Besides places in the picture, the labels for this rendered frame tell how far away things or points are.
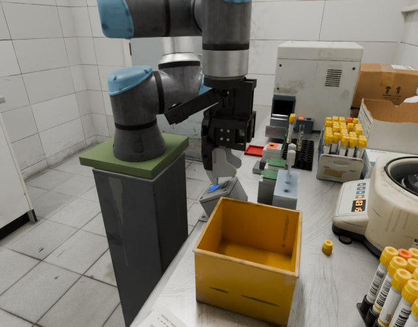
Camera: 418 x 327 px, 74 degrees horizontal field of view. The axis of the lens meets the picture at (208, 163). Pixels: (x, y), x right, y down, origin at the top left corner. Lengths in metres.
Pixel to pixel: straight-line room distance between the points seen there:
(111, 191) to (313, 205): 0.54
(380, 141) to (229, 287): 0.58
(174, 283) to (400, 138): 0.65
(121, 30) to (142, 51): 2.27
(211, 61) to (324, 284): 0.39
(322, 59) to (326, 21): 1.32
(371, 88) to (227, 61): 1.10
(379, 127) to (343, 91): 0.30
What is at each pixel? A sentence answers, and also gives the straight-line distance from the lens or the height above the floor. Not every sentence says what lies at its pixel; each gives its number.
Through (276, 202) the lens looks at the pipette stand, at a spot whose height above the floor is 0.96.
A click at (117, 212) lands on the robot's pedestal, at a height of 0.74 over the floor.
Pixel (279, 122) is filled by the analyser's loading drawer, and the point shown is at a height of 0.93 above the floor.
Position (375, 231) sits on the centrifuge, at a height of 0.92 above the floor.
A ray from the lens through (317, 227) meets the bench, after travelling 0.61.
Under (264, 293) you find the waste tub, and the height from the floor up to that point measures 0.93.
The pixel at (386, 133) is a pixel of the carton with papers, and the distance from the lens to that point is 0.84.
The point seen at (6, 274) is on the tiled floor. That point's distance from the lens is 2.00.
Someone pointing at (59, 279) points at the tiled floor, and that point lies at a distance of 1.82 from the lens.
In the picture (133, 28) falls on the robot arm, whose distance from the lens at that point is 0.51.
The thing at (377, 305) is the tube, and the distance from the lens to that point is 0.45.
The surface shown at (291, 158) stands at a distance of 0.51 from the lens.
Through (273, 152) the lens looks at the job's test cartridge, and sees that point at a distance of 0.74.
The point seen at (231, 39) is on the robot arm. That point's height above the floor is 1.22.
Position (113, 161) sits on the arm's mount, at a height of 0.90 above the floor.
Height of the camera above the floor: 1.24
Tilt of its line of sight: 26 degrees down
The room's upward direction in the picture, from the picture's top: straight up
